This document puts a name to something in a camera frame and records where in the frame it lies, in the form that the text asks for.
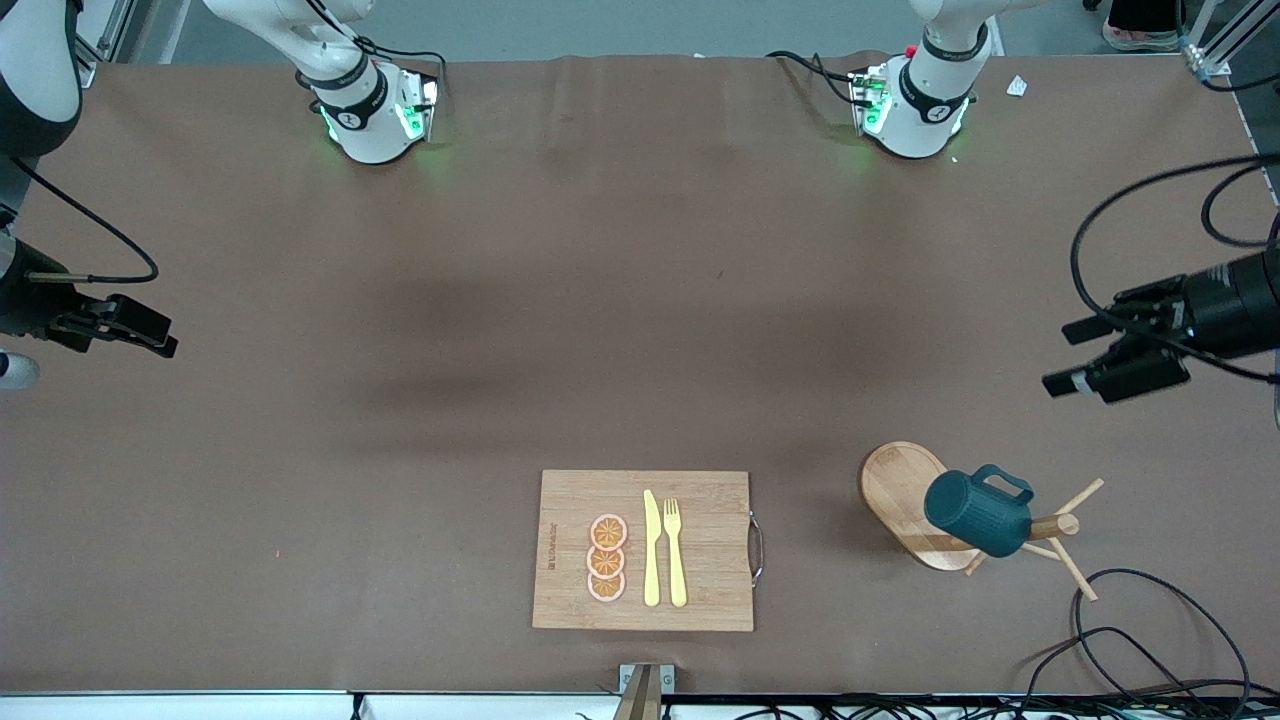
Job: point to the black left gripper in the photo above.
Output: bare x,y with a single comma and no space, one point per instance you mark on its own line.
1222,305

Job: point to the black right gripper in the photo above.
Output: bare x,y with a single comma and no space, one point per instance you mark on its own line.
22,303

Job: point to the teal cup with yellow inside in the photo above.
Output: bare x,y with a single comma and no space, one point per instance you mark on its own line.
975,515

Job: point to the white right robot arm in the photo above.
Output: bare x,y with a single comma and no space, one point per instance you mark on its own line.
370,120

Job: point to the wooden mug rack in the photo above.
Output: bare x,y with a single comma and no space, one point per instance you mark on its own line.
890,490

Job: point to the white paper scrap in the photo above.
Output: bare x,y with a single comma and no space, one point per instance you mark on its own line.
1017,86

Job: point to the person leg with shoe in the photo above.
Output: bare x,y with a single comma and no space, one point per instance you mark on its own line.
1140,20

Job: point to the table cover sheet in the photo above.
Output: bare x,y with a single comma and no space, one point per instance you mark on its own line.
600,300

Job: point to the yellow plastic fork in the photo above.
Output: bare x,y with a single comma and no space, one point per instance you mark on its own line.
676,560

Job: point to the yellow plastic knife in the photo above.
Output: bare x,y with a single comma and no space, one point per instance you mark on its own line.
652,550

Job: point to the toy orange slice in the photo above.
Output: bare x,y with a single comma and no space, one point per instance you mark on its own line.
609,532

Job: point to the aluminium frame post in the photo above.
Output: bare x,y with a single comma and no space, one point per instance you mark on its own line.
100,40
1240,35

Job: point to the metal bracket with pole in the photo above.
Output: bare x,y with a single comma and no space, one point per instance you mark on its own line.
645,700

